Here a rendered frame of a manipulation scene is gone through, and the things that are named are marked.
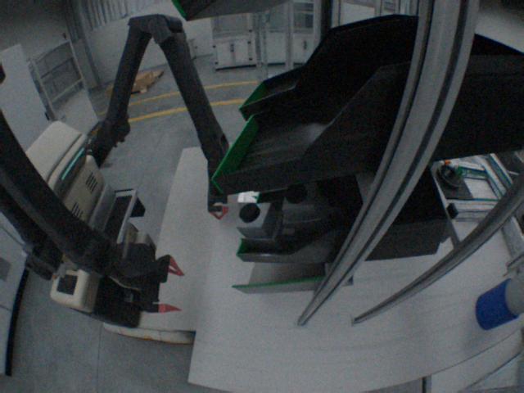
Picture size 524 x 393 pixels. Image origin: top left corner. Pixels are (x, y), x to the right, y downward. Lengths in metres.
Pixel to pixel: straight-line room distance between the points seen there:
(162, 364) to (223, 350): 1.07
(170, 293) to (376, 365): 0.67
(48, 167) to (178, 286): 0.52
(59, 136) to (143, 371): 1.53
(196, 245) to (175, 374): 1.10
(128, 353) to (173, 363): 0.38
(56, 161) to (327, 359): 0.87
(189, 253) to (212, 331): 0.28
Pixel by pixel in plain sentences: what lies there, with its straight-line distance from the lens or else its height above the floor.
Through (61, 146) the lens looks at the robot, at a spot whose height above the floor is 1.33.
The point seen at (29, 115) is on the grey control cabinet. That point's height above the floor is 1.26.
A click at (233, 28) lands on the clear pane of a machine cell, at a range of 5.92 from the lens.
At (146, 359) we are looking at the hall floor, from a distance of 1.76.
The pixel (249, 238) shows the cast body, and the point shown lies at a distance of 0.33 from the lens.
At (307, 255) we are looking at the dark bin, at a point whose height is 1.26.
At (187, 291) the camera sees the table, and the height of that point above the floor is 0.86.
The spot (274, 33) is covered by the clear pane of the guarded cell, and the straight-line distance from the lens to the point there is 1.96.
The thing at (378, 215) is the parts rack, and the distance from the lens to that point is 0.15.
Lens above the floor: 1.51
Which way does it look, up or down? 49 degrees down
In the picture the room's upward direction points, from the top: 4 degrees counter-clockwise
